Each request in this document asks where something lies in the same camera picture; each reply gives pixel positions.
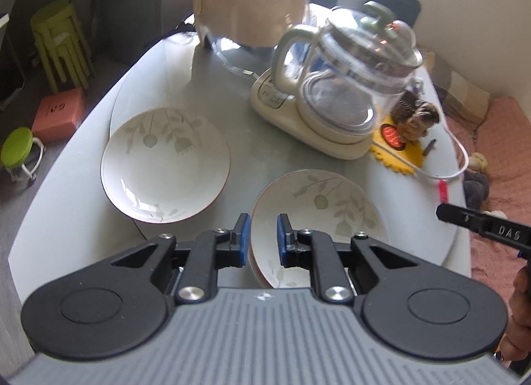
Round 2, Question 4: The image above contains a brown hedgehog figurine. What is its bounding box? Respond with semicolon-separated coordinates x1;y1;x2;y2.
391;91;441;144

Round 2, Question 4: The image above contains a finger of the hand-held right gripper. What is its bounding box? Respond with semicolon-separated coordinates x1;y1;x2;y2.
436;201;491;240

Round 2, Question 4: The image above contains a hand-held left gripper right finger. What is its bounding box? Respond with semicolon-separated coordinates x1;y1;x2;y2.
276;213;420;305

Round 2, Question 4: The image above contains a round green wheeled stool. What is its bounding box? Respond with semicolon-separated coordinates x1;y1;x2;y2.
0;127;45;185

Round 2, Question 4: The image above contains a yellow sunflower coaster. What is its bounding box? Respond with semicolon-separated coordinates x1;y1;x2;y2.
368;114;429;175

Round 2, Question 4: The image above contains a person's right hand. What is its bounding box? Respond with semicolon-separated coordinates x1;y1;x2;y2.
500;262;531;363

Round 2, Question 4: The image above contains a grey table mat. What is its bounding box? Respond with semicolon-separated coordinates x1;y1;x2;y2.
109;3;471;282

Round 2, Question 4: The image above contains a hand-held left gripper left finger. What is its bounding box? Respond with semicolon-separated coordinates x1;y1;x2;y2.
110;213;251;303

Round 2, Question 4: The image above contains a pink blanket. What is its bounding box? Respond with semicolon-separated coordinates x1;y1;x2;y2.
446;95;531;282

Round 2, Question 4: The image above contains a black chair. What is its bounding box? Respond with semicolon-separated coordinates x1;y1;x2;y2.
364;0;422;34

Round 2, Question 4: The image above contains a cream kettle base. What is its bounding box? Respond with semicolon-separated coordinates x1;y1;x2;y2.
249;68;384;160

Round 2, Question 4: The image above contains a dark grey plush toy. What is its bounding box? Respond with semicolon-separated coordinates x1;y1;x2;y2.
462;170;491;208

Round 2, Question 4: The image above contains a glass kettle with green handle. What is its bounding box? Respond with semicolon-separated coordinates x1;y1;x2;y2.
273;1;424;137

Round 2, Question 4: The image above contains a pink box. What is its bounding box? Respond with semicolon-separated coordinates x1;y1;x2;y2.
32;87;86;144

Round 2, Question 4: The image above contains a stack of green stools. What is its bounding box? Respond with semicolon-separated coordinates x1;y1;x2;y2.
30;0;94;96

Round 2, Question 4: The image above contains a beige plaid cushion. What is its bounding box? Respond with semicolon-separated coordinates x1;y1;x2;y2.
431;64;493;125

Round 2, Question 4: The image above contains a cream plush toy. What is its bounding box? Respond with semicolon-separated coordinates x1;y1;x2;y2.
468;151;491;172

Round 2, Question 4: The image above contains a floral ceramic plate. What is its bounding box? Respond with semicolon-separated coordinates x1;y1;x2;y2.
250;170;391;289
101;107;232;225
248;244;270;288

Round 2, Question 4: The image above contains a white cable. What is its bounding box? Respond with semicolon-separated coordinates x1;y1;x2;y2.
371;119;472;183

